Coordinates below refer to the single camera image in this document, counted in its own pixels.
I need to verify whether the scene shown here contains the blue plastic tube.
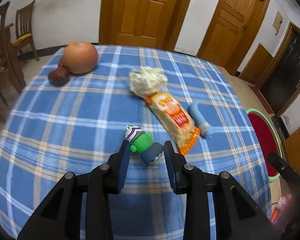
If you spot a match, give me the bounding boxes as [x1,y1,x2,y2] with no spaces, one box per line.
[189,101,212,139]

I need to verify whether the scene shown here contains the green toy figure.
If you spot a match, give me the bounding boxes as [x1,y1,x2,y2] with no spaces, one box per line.
[125,125,164,166]

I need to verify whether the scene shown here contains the rice cracker snack packet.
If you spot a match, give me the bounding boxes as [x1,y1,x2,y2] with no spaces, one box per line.
[145,92,200,155]

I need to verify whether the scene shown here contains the orange object on floor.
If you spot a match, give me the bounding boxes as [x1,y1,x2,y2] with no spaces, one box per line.
[270,194,292,224]

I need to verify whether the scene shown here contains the wooden sideboard cabinet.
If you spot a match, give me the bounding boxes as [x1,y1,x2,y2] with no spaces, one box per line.
[281,127,300,175]

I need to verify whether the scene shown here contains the red basin green rim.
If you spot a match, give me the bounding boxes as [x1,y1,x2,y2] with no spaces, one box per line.
[246,108,282,183]

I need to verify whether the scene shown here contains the shoes by door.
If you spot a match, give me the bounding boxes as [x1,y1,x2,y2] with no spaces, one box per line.
[271,115,289,142]

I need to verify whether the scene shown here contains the red doormat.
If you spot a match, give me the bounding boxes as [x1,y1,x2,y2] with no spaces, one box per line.
[248,85,273,114]

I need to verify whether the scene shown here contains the blue plaid tablecloth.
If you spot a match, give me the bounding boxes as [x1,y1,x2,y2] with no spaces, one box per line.
[0,46,271,237]

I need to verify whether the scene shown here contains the dark entrance door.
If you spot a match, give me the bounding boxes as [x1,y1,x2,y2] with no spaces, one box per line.
[257,23,300,115]

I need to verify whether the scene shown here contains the dark red jujube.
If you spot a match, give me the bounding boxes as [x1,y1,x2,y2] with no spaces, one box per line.
[48,68,70,86]

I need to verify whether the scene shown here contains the small crumpled cream paper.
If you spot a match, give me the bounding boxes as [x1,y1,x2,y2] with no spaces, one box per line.
[129,66,168,99]

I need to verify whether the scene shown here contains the large apple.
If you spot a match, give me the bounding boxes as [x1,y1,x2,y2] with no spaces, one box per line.
[62,42,98,75]

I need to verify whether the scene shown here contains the near wooden chair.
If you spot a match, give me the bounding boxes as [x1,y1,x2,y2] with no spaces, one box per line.
[0,0,27,120]

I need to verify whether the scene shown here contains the wooden chair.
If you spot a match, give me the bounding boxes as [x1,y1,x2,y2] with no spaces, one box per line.
[0,0,27,120]
[12,0,39,61]

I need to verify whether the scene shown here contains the middle wooden door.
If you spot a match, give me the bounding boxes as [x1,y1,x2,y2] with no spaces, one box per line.
[197,0,270,75]

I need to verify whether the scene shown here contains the wooden door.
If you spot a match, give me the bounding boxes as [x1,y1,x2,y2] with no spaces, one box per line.
[98,0,190,51]
[197,0,270,75]

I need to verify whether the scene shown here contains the far wooden chair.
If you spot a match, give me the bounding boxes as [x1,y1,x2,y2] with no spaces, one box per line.
[12,0,39,61]

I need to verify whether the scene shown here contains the left wooden door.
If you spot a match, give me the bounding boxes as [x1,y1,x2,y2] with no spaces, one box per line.
[98,0,190,51]

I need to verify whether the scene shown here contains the small wooden wall cabinet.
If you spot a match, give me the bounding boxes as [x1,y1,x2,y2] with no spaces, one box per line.
[239,44,273,86]

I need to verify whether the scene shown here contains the wall electrical panel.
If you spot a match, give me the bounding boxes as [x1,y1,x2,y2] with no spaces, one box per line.
[273,11,283,34]

